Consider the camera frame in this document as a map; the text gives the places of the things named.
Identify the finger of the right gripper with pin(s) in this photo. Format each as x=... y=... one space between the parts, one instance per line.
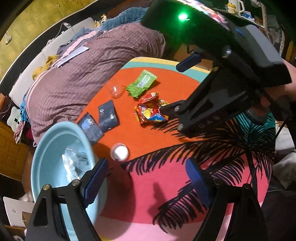
x=175 y=108
x=189 y=62

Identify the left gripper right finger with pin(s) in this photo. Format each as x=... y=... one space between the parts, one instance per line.
x=247 y=220

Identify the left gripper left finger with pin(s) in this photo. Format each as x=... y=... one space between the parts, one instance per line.
x=47 y=222

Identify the red yellow wrapper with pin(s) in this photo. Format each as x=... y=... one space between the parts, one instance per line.
x=148 y=107

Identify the green snack packet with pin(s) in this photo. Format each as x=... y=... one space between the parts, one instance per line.
x=141 y=84

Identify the clear plastic cup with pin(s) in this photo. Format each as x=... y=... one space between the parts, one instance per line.
x=117 y=91

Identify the large dark blue pouch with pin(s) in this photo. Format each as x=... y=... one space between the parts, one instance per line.
x=107 y=116

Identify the small dark blue pouch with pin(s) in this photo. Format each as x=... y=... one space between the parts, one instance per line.
x=90 y=128

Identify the person's hand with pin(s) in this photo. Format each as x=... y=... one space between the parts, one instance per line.
x=288 y=90

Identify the light blue plastic basin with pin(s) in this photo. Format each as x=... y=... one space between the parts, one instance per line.
x=48 y=168

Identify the white mug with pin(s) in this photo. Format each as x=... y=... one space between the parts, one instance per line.
x=236 y=7

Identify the colourful beach towel mat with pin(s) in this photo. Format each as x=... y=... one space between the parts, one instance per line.
x=150 y=197

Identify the blue fluffy blanket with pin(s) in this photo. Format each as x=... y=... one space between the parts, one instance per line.
x=131 y=15

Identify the wooden door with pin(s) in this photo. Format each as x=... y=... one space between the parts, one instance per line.
x=12 y=156

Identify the white cloud shaped lamp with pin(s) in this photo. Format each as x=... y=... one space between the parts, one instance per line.
x=14 y=119

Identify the white paper envelope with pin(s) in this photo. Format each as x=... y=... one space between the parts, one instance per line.
x=75 y=53

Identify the yellow cloth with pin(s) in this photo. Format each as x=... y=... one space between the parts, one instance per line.
x=39 y=70

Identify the white bed headboard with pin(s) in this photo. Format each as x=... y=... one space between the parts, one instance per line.
x=24 y=79

